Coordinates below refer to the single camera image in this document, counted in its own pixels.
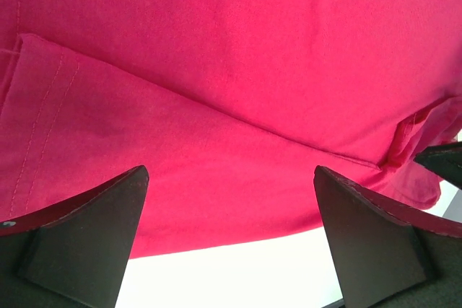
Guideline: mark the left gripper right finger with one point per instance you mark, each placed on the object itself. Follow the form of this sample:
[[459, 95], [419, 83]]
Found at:
[[385, 253]]

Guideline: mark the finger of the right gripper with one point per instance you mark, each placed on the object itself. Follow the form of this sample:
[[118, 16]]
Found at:
[[443, 160]]

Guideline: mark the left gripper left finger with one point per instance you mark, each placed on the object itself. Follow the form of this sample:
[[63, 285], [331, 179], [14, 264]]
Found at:
[[73, 253]]

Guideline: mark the magenta t shirt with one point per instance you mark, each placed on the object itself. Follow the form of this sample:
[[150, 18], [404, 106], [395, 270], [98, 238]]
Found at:
[[229, 104]]

